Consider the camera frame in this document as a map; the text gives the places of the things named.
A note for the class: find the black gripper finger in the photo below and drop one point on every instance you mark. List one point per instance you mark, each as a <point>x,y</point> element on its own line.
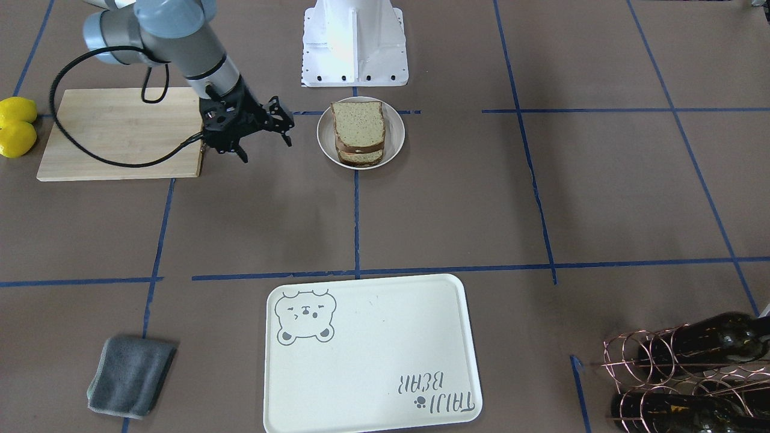
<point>274,117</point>
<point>234,147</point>

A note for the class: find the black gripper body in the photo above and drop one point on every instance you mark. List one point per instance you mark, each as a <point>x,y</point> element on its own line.
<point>247,107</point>

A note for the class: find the bread slice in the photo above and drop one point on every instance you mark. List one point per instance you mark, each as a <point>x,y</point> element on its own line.
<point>358,126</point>
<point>368,159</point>

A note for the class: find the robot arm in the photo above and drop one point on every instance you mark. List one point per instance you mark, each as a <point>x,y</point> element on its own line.
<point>178,33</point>

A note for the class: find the cream bear tray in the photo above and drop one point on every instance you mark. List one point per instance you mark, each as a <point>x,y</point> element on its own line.
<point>375,354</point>

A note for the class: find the bamboo cutting board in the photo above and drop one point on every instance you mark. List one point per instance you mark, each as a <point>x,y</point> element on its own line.
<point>112,135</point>

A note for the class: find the yellow lemon near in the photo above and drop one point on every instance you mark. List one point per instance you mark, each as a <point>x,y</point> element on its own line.
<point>17,138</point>

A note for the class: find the yellow lemon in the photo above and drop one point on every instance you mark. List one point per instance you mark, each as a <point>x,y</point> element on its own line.
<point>17,108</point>
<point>17,138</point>

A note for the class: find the yellow lemon far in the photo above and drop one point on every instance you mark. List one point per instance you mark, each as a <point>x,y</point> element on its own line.
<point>17,108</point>

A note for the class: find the grey folded cloth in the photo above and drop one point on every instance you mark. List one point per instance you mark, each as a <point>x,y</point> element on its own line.
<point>130,376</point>

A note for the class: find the brown wine bottle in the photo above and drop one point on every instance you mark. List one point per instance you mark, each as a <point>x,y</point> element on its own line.
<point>661,410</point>
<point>724,340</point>

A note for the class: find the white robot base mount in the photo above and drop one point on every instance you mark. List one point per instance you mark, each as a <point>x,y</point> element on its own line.
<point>354,43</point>

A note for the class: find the copper wire bottle rack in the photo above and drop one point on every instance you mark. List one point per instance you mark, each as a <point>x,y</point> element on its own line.
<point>708,376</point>

